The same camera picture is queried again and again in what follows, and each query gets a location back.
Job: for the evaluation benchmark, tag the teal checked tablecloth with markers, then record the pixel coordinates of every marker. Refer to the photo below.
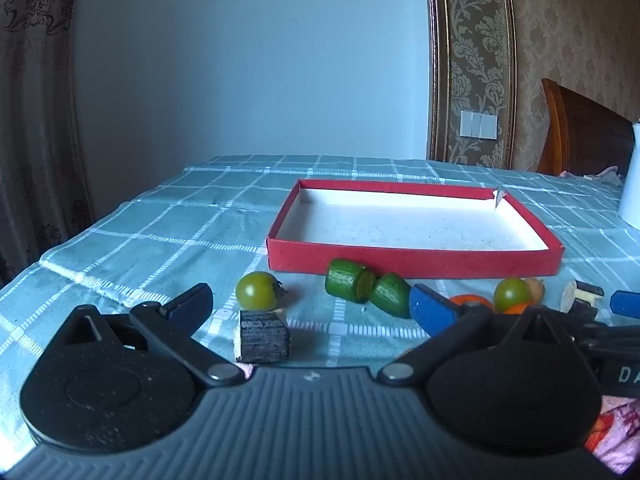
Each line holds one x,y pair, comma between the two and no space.
150,235

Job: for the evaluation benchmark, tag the red shallow cardboard box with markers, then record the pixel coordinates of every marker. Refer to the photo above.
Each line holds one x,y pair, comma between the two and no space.
400,260

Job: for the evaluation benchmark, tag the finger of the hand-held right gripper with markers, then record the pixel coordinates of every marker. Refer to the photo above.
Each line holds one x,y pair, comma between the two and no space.
626,304

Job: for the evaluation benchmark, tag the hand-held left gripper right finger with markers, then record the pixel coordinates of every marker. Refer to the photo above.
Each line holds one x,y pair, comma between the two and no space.
430,310

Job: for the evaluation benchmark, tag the green tomato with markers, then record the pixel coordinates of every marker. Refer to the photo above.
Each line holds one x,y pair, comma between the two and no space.
256,291
512,292

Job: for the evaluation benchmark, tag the gold wall trim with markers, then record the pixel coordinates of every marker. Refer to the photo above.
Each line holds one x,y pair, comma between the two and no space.
435,60

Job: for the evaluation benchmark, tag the pink floral cloth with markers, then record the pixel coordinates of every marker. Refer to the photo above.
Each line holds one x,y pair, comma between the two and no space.
617,435

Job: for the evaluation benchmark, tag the brown wooden headboard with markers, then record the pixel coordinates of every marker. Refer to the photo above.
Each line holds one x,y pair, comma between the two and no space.
585,135

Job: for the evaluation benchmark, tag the white wall switch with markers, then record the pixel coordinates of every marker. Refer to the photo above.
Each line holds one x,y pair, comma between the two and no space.
478,125

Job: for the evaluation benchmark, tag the orange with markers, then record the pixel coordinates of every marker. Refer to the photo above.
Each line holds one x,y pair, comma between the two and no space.
519,309
470,301

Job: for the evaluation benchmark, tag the pink crumpled cloth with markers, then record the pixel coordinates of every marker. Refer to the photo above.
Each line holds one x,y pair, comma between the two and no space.
607,172

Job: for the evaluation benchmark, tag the brown patterned curtain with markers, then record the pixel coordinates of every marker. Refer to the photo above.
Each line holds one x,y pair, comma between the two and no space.
35,135

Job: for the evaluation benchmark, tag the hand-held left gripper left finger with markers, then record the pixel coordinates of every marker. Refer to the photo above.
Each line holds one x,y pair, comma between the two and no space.
192,310

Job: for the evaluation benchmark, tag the green cucumber piece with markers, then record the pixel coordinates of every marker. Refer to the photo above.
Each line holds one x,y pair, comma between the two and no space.
392,296
344,279

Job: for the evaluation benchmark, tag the tan round fruit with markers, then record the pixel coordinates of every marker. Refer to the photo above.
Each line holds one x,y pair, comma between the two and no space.
536,288

